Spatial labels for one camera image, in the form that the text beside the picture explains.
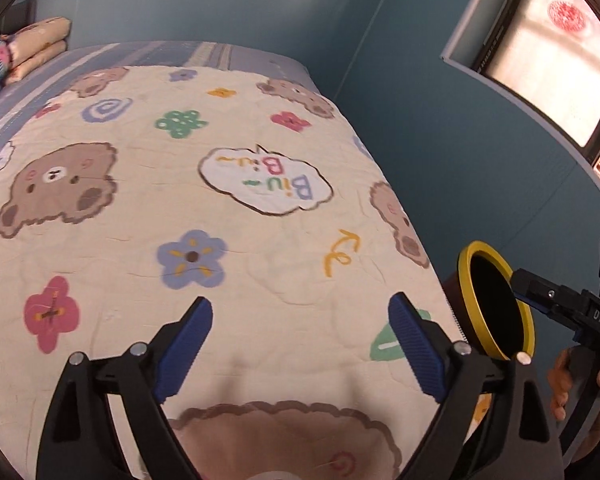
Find red round window decoration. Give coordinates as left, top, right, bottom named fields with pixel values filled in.
left=547, top=0, right=593, bottom=33

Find black bin with yellow rim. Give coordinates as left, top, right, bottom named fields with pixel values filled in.
left=445, top=241, right=536, bottom=362

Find window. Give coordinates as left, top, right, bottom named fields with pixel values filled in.
left=440, top=0, right=600, bottom=211

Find person's right hand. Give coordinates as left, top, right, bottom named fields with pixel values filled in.
left=547, top=347, right=600, bottom=423

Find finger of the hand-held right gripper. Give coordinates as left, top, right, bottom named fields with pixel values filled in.
left=510, top=268, right=588, bottom=307
left=517, top=295, right=583, bottom=333

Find grey headboard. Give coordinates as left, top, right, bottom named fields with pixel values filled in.
left=2, top=0, right=37, bottom=36

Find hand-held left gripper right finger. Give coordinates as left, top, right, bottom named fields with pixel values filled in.
left=387, top=292, right=566, bottom=480

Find beige pillows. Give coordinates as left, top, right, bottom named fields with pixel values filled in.
left=0, top=16, right=72, bottom=86

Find bear printed blanket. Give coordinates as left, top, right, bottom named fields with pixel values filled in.
left=0, top=62, right=496, bottom=480

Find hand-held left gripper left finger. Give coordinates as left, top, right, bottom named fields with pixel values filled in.
left=36, top=296, right=214, bottom=480

